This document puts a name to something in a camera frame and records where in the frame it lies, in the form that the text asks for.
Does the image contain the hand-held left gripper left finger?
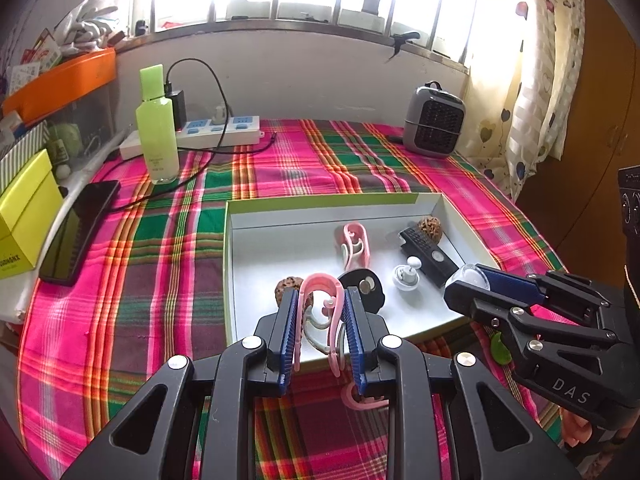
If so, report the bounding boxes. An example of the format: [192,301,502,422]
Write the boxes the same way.
[60,287,301,480]

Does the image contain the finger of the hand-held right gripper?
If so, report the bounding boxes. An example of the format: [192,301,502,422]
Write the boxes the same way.
[443,280,621,357]
[475,264,613,313]

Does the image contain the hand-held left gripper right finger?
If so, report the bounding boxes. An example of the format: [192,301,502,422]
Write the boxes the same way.
[342,289,571,480]

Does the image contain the clear dome cap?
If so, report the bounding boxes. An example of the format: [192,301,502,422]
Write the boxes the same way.
[452,263,488,291]

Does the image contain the pink clip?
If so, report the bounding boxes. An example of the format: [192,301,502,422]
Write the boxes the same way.
[334,221,371,268]
[295,273,351,376]
[341,382,391,411]

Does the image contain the black disc with magnets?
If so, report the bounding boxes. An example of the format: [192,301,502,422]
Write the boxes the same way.
[337,268,386,313]

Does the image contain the black remote control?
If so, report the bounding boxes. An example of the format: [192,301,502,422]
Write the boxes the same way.
[398,226,458,289]

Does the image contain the light brown walnut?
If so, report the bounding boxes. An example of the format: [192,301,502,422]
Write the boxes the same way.
[417,215,444,245]

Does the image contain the green and white shallow box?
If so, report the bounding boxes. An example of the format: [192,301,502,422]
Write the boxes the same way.
[223,191,503,376]

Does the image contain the person's right hand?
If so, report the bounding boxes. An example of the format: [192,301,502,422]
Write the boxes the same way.
[561,405,598,450]

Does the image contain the dark brown walnut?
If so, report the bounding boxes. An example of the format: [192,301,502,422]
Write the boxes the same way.
[275,276,307,307]

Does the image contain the small white knob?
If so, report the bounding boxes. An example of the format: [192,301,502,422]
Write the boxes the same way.
[391,256,422,292]

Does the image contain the pink and green plaid tablecloth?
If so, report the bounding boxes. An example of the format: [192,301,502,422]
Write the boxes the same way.
[17,119,568,480]

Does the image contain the grey space heater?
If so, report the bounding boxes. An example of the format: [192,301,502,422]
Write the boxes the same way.
[402,81,467,159]

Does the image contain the brown wooden wardrobe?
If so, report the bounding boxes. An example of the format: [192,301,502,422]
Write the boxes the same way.
[515,0,640,261]

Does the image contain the cream curtain with hearts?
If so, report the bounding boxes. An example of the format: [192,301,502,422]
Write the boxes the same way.
[467,0,586,201]

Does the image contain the white power strip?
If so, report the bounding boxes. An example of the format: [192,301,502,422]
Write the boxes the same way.
[119,115,262,159]

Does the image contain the black smartphone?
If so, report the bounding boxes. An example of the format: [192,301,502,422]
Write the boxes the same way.
[39,180,122,287]

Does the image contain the green lotion bottle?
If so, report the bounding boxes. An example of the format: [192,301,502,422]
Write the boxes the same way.
[136,64,180,185]

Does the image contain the black charger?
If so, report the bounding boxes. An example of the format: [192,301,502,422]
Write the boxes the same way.
[164,87,188,130]

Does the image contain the yellow-green box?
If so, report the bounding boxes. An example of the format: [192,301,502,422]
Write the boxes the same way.
[0,149,65,281]

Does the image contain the clear storage bin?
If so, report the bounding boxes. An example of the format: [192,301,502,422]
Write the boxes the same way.
[45,80,121,171]

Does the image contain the green round toy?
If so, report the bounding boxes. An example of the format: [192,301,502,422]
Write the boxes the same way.
[46,122,83,161]

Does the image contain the green and white striped box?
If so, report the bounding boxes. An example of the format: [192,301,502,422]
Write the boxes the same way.
[0,120,51,191]

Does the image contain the orange tray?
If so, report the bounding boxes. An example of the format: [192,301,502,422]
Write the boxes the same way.
[2,47,117,126]

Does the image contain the white gloves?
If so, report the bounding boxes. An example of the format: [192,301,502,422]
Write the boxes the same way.
[54,0,121,53]

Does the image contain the paper cards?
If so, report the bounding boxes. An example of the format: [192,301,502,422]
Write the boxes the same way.
[5,27,63,96]

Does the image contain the black cable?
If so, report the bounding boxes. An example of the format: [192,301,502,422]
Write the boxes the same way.
[107,57,278,211]

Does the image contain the black window handle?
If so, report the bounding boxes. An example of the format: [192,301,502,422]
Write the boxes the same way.
[385,31,421,63]

